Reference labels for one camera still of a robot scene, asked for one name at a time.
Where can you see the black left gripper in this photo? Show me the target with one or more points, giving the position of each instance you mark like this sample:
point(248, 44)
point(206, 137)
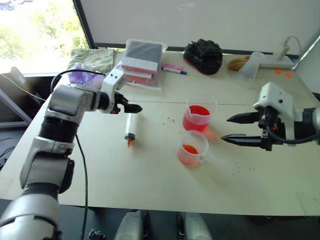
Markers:
point(120, 103)

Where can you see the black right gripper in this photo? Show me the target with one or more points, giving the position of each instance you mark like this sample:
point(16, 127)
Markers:
point(275, 125)

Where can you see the clear syringe orange tip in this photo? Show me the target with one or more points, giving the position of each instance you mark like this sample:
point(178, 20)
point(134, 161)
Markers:
point(131, 125)

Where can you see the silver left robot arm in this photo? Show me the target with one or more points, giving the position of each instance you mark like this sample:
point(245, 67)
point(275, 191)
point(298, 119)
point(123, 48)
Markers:
point(67, 100)

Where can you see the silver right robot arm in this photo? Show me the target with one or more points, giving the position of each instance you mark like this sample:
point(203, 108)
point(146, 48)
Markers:
point(308, 122)

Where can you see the beaker with red liquid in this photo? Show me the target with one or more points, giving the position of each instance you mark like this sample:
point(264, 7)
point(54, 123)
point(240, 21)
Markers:
point(196, 122)

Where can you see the empty translucent plastic cup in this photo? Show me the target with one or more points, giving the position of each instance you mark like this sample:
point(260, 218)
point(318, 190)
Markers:
point(250, 68)

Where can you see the beaker with orange liquid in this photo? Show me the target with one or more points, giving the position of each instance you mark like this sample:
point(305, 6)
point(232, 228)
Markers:
point(188, 157)

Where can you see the clear plastic bag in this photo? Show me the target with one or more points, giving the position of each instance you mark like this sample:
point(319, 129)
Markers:
point(147, 86)

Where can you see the red box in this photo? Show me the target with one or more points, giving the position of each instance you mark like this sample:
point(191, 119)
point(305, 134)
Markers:
point(140, 78)

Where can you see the white marker blue cap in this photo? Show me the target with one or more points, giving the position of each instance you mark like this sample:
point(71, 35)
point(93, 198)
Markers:
point(176, 71)

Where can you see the grey and white box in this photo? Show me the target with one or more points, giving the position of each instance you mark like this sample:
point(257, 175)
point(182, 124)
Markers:
point(143, 52)

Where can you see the pink eraser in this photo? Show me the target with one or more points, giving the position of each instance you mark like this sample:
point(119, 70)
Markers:
point(172, 66)

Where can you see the purple plastic bag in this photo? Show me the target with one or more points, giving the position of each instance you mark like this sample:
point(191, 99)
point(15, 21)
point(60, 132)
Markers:
point(82, 78)

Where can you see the green cloth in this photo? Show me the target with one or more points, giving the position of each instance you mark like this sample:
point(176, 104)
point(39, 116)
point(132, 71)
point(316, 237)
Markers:
point(92, 57)

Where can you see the flat white board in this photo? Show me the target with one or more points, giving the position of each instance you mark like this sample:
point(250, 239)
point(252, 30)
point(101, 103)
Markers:
point(275, 65)

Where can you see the black and red fabric bundle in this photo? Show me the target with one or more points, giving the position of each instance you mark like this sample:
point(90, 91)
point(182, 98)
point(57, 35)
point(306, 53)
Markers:
point(203, 56)

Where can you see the white power adapter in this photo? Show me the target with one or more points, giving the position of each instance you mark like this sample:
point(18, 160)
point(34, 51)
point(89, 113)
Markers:
point(283, 51)

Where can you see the grey rounded shell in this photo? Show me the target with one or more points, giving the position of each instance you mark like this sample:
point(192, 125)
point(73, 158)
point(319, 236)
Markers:
point(195, 227)
point(132, 226)

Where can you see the small black clamp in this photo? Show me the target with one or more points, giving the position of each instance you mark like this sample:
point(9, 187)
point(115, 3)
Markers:
point(95, 235)

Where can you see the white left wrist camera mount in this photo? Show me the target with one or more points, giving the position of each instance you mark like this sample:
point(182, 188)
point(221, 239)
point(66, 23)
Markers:
point(113, 77)

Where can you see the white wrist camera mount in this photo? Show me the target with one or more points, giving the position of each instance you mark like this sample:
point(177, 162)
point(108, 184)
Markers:
point(273, 96)
point(113, 77)

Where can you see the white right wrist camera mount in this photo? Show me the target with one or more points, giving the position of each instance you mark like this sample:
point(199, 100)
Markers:
point(273, 96)

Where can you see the black wall strip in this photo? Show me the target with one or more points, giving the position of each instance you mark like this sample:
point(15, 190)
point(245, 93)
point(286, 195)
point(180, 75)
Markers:
point(175, 48)

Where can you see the black window frame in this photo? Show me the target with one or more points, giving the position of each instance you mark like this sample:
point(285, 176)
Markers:
point(83, 22)

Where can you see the grey metal frame bar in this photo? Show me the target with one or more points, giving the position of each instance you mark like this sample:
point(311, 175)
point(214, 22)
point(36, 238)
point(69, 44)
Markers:
point(307, 50)

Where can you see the grey frame stand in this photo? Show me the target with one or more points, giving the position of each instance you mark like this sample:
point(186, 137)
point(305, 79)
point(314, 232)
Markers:
point(15, 100)

